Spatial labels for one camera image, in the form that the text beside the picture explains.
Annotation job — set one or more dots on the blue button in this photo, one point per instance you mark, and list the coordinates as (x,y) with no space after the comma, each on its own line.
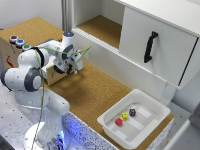
(20,42)

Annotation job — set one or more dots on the white plastic box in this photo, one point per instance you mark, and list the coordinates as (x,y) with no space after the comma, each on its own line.
(146,130)

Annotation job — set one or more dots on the green button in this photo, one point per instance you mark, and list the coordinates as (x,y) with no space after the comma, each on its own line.
(26,47)

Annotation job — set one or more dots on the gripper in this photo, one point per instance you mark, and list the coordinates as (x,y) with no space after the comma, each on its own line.
(70,59)

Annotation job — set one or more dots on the wooden drawer box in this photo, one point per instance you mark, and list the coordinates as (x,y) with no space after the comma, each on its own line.
(31,28)

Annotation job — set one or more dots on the white cabinet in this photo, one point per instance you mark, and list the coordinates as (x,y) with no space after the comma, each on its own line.
(110,63)

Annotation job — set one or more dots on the yellow block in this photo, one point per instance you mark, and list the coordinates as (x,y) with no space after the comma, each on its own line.
(125,116)

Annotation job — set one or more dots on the white sliding door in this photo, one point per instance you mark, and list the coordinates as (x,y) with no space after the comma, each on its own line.
(166,53)

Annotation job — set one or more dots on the purple block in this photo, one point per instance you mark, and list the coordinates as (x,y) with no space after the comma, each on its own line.
(132,112)

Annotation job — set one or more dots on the pink block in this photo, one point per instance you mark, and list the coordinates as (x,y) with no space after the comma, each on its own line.
(118,121)

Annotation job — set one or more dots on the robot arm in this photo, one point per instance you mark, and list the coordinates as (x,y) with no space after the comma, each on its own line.
(23,78)

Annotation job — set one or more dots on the wooden drawer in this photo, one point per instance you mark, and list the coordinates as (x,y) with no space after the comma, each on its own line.
(53,77)

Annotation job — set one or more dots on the red button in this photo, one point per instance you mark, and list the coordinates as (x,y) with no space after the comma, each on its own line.
(13,39)

